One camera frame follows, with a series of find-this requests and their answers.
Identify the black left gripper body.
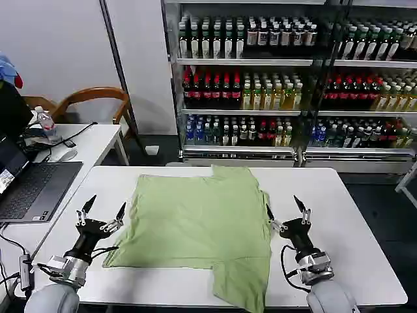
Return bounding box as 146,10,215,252
63,218,110,262

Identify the white side desk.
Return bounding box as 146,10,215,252
0,123,130,261

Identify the striped cloth bundle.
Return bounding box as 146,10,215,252
24,125,65,147

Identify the brown wooden chair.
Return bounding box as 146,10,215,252
22,86,133,138

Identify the white computer mouse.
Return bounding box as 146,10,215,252
51,148,79,162

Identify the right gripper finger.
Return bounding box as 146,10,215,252
293,194,312,225
265,203,284,233

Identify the dark grey laptop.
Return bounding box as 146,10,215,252
0,133,84,224

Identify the clear plastic water bottle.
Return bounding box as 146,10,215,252
33,106,58,138

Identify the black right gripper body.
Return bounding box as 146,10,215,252
280,217,314,255

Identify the dark slanted metal post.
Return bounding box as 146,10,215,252
100,0,146,151

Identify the black hub cable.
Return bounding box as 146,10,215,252
0,222,31,257

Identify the black desk cable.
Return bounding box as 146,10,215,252
44,121,99,163

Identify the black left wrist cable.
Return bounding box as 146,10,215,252
90,245,120,259

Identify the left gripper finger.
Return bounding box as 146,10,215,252
76,194,98,227
100,201,127,233

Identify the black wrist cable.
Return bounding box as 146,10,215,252
280,244,312,293
90,245,120,259

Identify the grey usb hub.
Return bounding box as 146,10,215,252
19,253,35,291

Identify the black monitor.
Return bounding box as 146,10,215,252
0,80,35,140

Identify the white metal frame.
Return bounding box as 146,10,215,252
394,169,417,208

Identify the steel shelf with bottles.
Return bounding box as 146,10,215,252
302,0,417,175
161,0,315,169

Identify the blue and red cloth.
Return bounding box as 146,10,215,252
0,51,25,89

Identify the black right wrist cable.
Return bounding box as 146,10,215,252
280,244,312,293

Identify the light green shirt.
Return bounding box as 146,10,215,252
101,164,273,313

